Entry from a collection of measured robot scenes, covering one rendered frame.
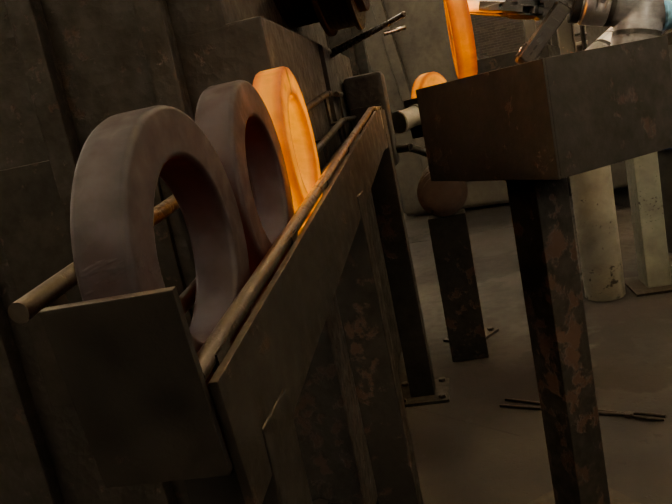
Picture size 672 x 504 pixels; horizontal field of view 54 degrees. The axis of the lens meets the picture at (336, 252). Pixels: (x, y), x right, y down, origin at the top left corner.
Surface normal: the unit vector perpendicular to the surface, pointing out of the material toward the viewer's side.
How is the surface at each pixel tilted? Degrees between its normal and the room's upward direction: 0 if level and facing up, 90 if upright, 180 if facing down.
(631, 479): 0
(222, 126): 55
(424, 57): 90
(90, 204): 60
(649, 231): 90
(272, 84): 39
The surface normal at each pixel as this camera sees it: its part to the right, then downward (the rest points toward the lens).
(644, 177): -0.15, 0.22
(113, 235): -0.21, -0.06
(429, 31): -0.39, 0.25
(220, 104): -0.23, -0.62
